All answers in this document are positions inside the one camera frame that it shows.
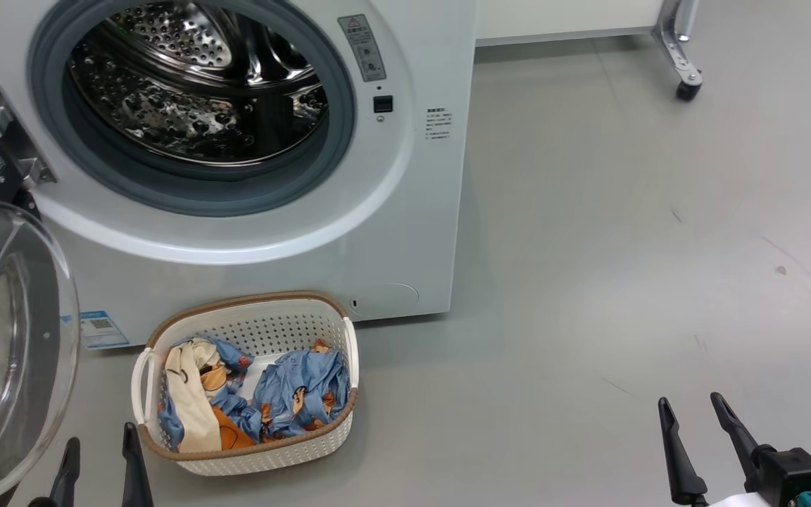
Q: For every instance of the grey warning sticker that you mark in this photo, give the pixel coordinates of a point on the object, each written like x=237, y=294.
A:
x=363, y=46

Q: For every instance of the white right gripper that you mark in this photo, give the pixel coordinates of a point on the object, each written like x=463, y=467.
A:
x=736, y=501

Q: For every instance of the glass washing machine door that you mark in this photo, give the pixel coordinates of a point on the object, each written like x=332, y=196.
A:
x=18, y=352

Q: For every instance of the round filter cover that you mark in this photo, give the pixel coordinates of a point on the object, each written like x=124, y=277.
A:
x=384, y=299

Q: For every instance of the blue cartoon print garment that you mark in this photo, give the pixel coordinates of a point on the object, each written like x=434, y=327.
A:
x=300, y=387

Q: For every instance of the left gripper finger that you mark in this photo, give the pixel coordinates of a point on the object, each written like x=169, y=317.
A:
x=134, y=472
x=67, y=479

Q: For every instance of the metal stand leg with caster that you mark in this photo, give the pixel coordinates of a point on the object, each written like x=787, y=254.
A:
x=680, y=49

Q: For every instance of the white perforated basket brown rim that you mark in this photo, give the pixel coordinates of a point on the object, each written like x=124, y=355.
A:
x=272, y=451

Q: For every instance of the white front-load washing machine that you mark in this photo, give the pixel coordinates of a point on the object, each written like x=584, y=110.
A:
x=412, y=232

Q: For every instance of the metal door hinge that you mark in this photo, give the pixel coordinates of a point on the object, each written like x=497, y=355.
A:
x=11, y=141

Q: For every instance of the blue and cream cartoon garment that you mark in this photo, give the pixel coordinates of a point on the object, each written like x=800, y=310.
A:
x=191, y=401

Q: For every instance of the blue energy label sticker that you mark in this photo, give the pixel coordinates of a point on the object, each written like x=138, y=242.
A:
x=99, y=331

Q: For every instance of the white partition panel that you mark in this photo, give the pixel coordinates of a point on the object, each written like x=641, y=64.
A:
x=560, y=17

